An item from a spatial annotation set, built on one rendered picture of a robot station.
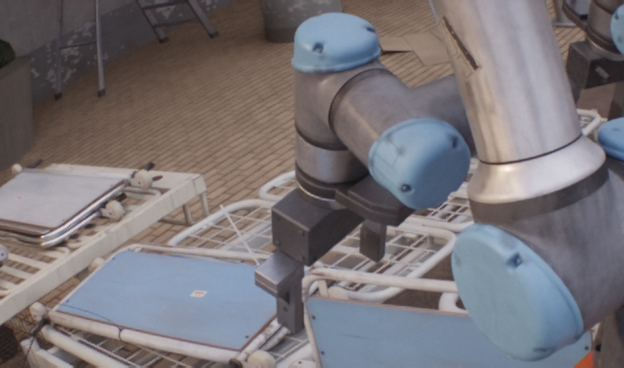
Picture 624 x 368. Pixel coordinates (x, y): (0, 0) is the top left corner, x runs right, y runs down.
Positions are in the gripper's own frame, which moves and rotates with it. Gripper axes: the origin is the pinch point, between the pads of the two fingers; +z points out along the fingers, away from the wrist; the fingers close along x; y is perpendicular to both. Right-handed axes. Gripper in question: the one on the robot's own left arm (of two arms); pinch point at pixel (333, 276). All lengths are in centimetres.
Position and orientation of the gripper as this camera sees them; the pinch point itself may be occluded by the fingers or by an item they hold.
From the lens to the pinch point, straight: 111.2
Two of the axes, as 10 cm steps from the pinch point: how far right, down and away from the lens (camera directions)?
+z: 0.1, 7.3, 6.8
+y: -7.5, -4.4, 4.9
